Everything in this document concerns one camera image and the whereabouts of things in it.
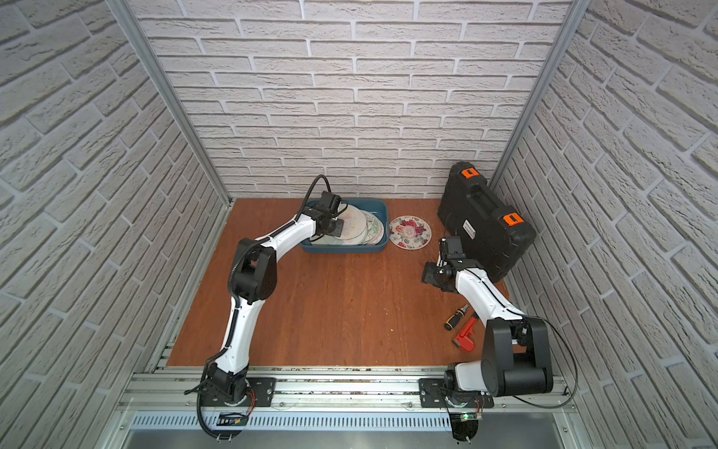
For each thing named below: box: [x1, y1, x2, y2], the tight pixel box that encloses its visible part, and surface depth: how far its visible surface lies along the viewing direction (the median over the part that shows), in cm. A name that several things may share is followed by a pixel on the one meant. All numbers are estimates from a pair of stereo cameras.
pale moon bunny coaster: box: [336, 203, 368, 241], surface depth 109 cm
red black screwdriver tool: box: [452, 312, 480, 352], surface depth 83 cm
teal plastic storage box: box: [300, 198, 390, 254], surface depth 106 cm
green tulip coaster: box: [360, 209, 385, 247], surface depth 111 cm
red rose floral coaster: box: [388, 215, 432, 250], surface depth 112 cm
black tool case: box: [437, 160, 537, 283], surface depth 87 cm
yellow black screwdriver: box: [444, 304, 471, 332], surface depth 88 cm
